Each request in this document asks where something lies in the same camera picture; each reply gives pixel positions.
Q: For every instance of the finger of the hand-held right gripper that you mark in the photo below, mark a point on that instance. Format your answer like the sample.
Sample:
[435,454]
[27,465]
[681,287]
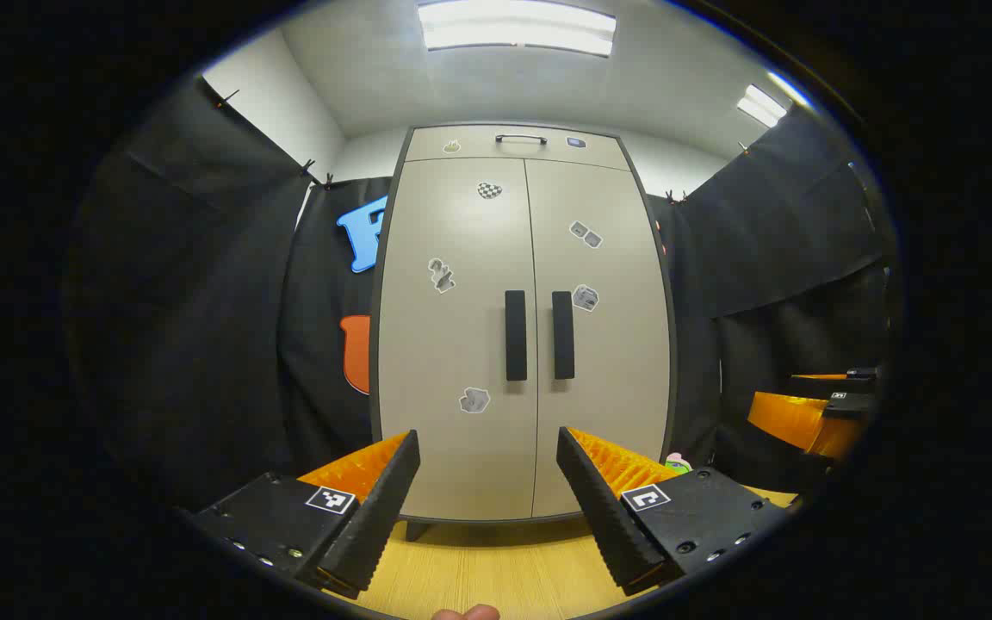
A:
[797,422]
[840,376]

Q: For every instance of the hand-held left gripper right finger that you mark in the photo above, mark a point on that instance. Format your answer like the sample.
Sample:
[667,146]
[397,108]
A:
[599,508]

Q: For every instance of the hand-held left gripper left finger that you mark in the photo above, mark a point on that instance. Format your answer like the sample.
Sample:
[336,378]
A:
[375,508]

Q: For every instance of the beige shoe cabinet door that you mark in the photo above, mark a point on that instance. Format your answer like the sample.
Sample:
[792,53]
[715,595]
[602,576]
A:
[621,370]
[453,344]

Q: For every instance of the beige double-door shoe cabinet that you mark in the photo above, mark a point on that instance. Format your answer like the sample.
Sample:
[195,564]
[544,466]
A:
[479,146]

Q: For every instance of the green and pink toy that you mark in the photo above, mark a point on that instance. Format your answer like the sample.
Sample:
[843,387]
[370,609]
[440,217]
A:
[678,465]

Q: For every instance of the black backdrop cloth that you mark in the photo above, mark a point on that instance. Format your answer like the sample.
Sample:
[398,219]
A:
[203,301]

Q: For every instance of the small ceiling light panel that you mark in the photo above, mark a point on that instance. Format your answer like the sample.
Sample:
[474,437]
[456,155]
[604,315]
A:
[761,105]

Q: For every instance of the large ceiling light panel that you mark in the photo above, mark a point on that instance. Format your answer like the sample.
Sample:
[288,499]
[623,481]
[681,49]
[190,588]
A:
[517,27]

